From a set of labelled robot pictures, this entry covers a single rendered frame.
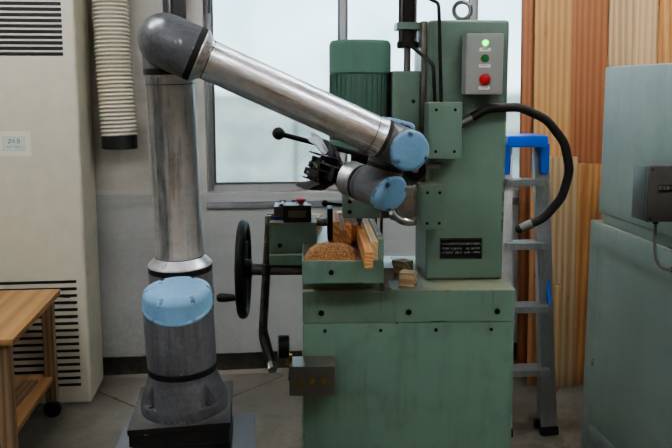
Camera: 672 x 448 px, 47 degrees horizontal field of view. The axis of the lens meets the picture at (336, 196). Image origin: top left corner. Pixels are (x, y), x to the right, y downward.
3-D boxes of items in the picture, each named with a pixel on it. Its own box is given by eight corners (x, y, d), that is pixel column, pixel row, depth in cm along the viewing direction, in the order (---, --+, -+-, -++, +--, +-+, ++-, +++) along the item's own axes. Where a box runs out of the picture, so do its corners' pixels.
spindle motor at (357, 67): (328, 147, 233) (328, 42, 228) (386, 147, 233) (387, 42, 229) (329, 152, 215) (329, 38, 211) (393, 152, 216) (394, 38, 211)
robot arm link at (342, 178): (377, 167, 195) (367, 203, 197) (364, 162, 199) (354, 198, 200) (352, 162, 189) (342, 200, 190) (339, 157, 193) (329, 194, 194)
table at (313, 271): (275, 239, 258) (275, 221, 257) (366, 238, 259) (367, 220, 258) (264, 284, 198) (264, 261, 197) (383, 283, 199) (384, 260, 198)
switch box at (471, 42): (460, 94, 212) (462, 34, 210) (497, 94, 212) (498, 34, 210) (465, 94, 206) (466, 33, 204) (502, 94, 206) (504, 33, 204)
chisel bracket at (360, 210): (341, 219, 230) (341, 191, 229) (388, 219, 231) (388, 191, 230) (342, 224, 223) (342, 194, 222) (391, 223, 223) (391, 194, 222)
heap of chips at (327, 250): (305, 253, 207) (304, 239, 207) (357, 252, 207) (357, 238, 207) (304, 260, 198) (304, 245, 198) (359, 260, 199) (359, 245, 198)
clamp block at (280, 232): (271, 244, 234) (271, 214, 233) (316, 243, 235) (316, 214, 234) (269, 254, 220) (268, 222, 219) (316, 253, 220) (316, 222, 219)
